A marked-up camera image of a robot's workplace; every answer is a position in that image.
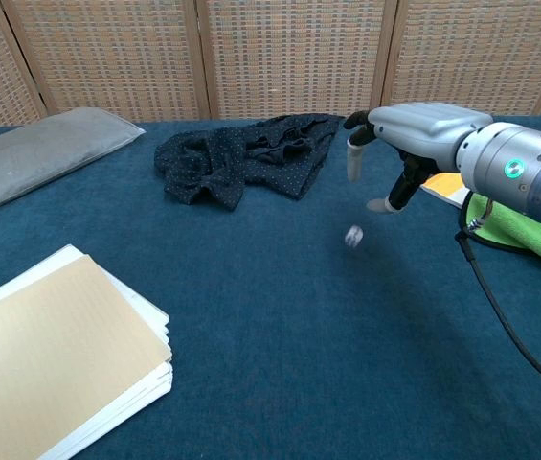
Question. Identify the white die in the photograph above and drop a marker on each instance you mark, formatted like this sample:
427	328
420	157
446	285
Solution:
354	235

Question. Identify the orange and white booklet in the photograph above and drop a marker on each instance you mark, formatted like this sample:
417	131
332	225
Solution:
447	188

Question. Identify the beige paper notebook stack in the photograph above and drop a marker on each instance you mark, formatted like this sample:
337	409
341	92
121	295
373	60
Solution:
50	354

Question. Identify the woven folding screen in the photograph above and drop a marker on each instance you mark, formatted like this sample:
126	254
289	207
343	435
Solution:
270	57

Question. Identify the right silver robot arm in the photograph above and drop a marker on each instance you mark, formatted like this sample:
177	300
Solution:
519	167

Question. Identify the grey flat cushion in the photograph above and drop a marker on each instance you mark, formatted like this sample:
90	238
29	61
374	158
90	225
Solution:
35	153

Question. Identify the green microfibre cloth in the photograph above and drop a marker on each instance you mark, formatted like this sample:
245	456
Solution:
533	235

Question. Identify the teal table cloth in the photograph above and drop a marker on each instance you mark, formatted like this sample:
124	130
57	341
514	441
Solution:
251	335

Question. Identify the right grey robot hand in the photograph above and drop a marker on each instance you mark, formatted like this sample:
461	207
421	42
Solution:
423	129

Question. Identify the dark dotted fabric garment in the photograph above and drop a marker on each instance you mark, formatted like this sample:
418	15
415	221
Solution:
232	158

